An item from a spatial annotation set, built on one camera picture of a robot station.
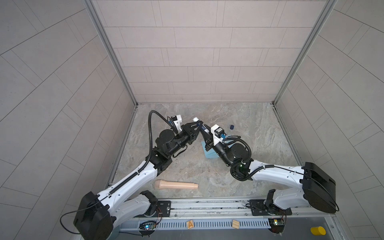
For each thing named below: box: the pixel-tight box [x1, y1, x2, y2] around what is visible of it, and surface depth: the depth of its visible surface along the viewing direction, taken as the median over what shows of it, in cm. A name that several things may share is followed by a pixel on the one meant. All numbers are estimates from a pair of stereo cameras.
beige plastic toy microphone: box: [154, 179, 199, 190], surface depth 79 cm
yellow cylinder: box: [310, 226, 326, 236], surface depth 63 cm
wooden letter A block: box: [186, 220, 194, 230], surface depth 68 cm
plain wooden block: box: [232, 219, 240, 230], surface depth 68 cm
